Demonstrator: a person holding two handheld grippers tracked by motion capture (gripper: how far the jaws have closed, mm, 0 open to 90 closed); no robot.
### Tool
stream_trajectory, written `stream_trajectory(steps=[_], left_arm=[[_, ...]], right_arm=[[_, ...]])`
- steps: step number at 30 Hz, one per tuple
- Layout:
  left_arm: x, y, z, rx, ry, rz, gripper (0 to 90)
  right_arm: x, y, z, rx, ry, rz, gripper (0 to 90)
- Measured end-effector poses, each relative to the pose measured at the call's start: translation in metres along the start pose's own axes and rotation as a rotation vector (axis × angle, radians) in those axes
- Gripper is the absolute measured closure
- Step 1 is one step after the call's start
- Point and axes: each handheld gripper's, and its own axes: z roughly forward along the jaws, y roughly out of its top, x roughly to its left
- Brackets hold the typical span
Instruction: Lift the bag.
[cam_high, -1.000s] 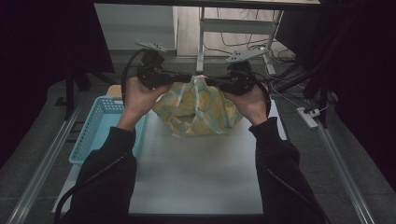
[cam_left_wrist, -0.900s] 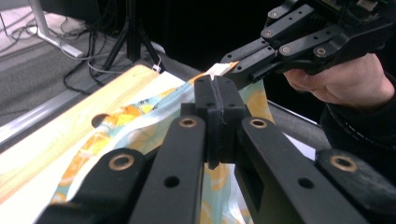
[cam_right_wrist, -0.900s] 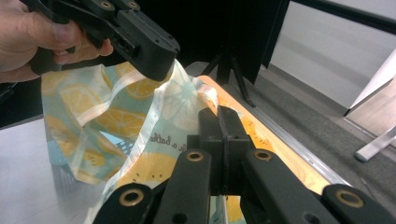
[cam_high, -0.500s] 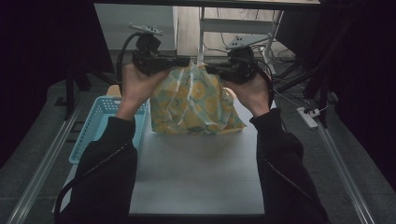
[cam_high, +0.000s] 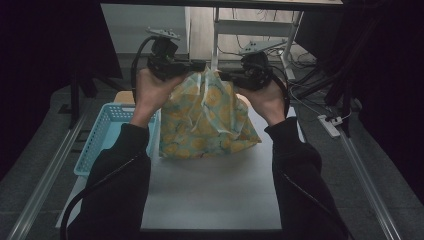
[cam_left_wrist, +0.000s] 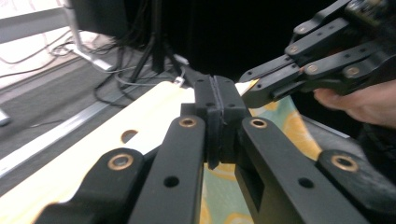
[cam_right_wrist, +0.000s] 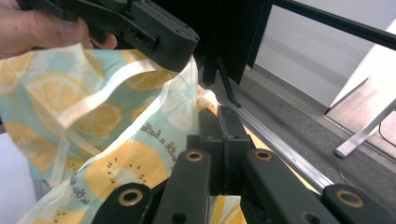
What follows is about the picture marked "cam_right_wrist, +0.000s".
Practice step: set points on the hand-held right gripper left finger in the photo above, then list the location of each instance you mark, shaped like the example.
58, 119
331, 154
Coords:
214, 140

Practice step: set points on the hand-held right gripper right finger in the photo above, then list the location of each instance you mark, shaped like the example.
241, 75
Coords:
233, 140

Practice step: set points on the orange slice print tote bag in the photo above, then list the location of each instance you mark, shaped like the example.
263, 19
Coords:
93, 124

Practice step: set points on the black stand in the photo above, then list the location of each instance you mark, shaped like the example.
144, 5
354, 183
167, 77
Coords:
225, 81

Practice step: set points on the white cabinet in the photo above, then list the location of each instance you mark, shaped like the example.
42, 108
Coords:
299, 53

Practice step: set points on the black bar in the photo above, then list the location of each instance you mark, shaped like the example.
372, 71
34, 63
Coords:
342, 23

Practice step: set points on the aluminium rail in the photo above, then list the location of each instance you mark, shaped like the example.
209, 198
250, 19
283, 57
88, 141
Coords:
280, 146

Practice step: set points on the white desk frame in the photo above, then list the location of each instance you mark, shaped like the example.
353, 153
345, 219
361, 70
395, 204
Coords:
364, 133

